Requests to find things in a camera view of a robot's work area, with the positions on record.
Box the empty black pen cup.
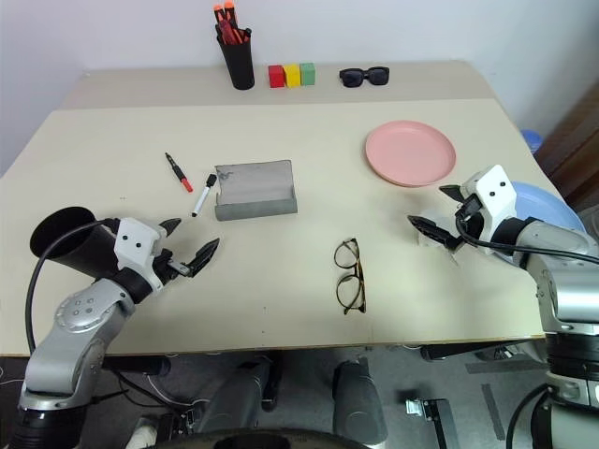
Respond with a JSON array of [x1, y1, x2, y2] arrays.
[[29, 206, 124, 283]]

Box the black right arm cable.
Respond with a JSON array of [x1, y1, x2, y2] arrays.
[[454, 205, 599, 263]]

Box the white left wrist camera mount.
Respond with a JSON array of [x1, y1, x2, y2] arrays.
[[113, 217, 164, 292]]

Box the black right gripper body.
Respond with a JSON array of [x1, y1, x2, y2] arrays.
[[451, 193, 489, 250]]

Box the small white crumpled object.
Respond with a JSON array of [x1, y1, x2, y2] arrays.
[[415, 216, 462, 268]]

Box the pink round plate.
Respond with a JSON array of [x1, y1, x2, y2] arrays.
[[365, 120, 458, 189]]

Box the light blue round plate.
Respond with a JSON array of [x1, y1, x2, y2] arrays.
[[508, 180, 587, 268]]

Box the tortoiseshell eyeglasses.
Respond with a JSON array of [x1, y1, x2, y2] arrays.
[[333, 237, 368, 316]]

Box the black pen with red cap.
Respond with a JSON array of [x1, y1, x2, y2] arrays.
[[164, 152, 195, 194]]

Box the black sunglasses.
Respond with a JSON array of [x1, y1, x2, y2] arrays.
[[338, 66, 391, 89]]

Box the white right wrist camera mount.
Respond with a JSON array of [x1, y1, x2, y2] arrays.
[[460, 164, 521, 256]]

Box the black table frame bar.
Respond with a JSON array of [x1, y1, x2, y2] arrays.
[[419, 337, 548, 362]]

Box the brown wooden furniture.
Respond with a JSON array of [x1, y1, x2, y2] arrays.
[[533, 81, 599, 211]]

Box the black pen cup with pens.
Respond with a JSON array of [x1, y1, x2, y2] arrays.
[[215, 25, 256, 91]]

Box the blue water bottle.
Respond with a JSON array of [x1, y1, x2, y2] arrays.
[[519, 128, 545, 153]]

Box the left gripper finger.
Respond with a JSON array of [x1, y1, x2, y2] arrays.
[[186, 237, 222, 278], [158, 217, 183, 240]]

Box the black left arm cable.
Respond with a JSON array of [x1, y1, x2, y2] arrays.
[[25, 218, 116, 353]]

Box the grey floor tape strip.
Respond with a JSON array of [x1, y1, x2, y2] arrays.
[[480, 383, 507, 442]]

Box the white marker with black cap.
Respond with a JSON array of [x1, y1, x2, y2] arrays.
[[190, 173, 218, 219]]

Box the white shoe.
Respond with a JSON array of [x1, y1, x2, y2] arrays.
[[124, 415, 161, 449]]

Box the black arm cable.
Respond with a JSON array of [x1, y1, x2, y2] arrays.
[[25, 218, 116, 353], [454, 205, 599, 263]]

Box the black metal foot bracket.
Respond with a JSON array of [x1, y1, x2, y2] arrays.
[[403, 397, 460, 449]]

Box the dark grey robot leg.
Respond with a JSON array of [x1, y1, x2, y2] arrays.
[[330, 355, 389, 446], [194, 355, 284, 436]]

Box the black lower body cable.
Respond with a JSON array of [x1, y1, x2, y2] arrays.
[[507, 382, 553, 449]]

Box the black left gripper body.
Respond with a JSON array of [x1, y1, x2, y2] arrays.
[[153, 249, 194, 283]]

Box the grey open glasses case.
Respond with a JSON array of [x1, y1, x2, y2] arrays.
[[213, 159, 300, 223]]

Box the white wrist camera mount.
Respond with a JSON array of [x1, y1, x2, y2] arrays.
[[460, 164, 521, 256], [113, 217, 164, 292]]

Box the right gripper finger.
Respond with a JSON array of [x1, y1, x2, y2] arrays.
[[406, 214, 462, 250], [438, 183, 465, 206]]

